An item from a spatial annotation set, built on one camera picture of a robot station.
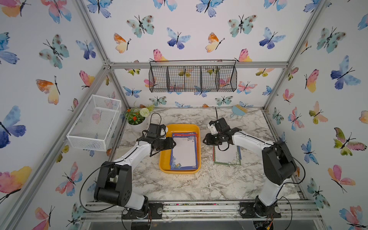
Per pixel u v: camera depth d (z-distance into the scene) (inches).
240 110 47.5
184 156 36.6
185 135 41.0
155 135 27.9
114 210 29.6
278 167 18.8
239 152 37.6
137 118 37.8
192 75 38.7
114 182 18.6
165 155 36.6
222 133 31.0
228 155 37.3
